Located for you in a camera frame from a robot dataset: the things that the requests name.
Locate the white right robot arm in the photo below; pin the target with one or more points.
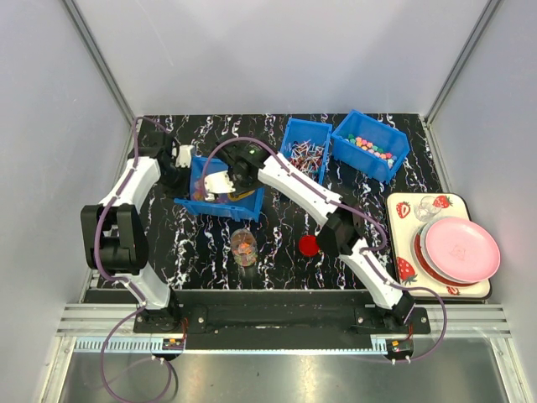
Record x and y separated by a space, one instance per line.
347 233

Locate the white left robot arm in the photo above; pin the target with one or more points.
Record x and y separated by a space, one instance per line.
114 239

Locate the pink plate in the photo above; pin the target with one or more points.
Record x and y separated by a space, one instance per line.
460 249

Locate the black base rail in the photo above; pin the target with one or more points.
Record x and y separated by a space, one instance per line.
281 320

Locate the aluminium corner post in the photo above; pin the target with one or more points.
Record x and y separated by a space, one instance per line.
87 38
473 39

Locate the blue bin with lollipops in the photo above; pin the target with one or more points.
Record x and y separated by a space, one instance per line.
306 146

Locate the clear glass cup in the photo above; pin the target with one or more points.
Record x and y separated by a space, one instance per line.
426 209

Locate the blue bin with flower candies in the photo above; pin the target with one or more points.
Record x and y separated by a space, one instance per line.
368 146

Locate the yellow plastic scoop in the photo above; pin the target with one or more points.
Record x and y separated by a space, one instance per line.
236 197

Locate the blue bin with star candies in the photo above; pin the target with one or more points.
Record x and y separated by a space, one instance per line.
247 208

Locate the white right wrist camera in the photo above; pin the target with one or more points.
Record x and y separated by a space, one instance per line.
216 186

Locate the red jar lid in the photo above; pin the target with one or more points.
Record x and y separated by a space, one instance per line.
308 246

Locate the aluminium corner post right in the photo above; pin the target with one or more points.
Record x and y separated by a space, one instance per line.
473 39

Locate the red plate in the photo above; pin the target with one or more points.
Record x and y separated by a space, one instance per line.
428 269

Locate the aluminium corner post left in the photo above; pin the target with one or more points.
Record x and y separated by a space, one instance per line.
87 38

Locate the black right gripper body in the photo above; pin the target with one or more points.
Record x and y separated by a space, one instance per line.
240 185

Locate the clear plastic jar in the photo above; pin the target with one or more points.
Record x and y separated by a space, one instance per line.
244 248

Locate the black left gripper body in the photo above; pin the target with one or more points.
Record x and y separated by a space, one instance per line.
175 182

